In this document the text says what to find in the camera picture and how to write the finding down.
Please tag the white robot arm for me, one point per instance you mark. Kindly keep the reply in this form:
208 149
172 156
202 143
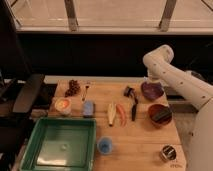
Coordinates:
199 94

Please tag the purple bowl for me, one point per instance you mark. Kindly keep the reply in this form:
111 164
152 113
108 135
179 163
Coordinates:
152 91

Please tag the brown bowl with sponge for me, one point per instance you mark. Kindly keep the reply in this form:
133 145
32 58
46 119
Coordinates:
159 115

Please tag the yellow banana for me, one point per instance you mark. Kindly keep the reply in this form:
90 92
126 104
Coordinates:
111 113

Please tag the small dark spoon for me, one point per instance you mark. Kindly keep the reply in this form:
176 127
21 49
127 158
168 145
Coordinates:
85 92

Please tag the blue sponge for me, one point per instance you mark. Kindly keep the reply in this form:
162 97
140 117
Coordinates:
88 109

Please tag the bunch of dark grapes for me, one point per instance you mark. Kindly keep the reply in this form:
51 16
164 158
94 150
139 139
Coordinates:
74 88

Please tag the orange carrot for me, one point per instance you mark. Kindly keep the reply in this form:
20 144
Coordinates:
122 113

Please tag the orange filled clear cup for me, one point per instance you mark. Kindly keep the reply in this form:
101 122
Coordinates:
63 106

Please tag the small blue cup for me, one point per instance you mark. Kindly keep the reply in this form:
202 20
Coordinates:
104 146

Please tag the green plastic bin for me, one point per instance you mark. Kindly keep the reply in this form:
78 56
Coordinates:
59 144

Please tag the black chair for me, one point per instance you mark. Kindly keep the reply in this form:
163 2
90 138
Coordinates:
27 95

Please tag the metal cup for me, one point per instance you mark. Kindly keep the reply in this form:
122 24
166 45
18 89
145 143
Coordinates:
168 153

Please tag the black handled brush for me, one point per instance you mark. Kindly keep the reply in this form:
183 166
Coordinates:
130 93

